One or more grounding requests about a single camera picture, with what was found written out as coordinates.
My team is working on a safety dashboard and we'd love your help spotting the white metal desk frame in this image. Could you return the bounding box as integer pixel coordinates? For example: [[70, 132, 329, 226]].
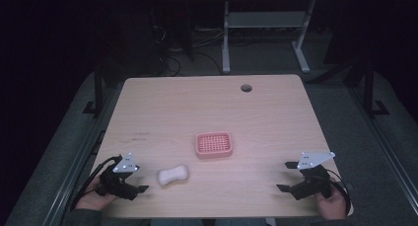
[[221, 0, 317, 75]]

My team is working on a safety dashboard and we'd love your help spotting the pink soap dish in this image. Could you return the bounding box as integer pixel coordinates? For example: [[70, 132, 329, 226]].
[[195, 130, 234, 160]]

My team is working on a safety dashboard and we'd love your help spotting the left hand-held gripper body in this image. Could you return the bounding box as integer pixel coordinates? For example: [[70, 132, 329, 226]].
[[99, 152, 140, 201]]

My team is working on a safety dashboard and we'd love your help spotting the person's left hand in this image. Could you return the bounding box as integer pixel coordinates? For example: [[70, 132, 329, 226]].
[[75, 175, 118, 211]]

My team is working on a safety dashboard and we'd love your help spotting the white soap bar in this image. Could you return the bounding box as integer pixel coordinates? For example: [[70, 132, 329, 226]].
[[157, 164, 190, 188]]

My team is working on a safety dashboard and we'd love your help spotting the bundle of floor cables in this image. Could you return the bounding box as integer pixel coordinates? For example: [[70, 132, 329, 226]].
[[149, 23, 225, 78]]

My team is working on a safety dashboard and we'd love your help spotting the black metal stand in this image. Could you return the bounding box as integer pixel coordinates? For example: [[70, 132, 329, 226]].
[[361, 52, 391, 119], [82, 59, 106, 119]]

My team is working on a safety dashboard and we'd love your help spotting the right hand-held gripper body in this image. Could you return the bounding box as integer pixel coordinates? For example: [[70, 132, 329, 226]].
[[290, 151, 336, 201]]

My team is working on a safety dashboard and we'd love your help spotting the person's right hand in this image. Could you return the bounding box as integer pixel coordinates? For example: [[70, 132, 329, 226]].
[[315, 186, 348, 221]]

